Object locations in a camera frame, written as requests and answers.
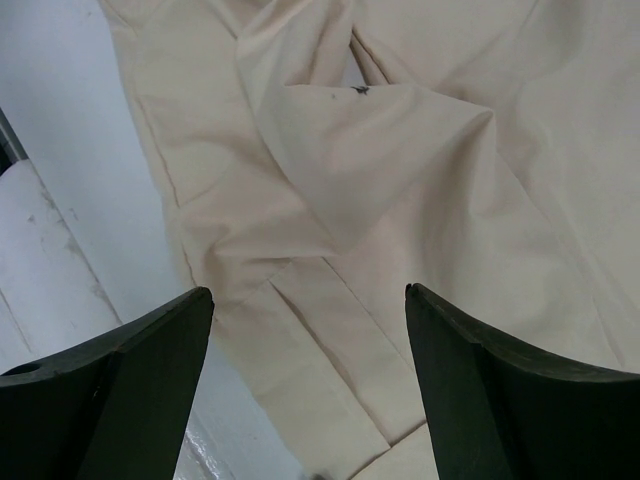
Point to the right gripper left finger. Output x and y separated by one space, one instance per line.
113 407

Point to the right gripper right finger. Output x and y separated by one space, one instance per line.
499 408

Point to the beige trousers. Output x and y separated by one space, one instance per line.
315 157

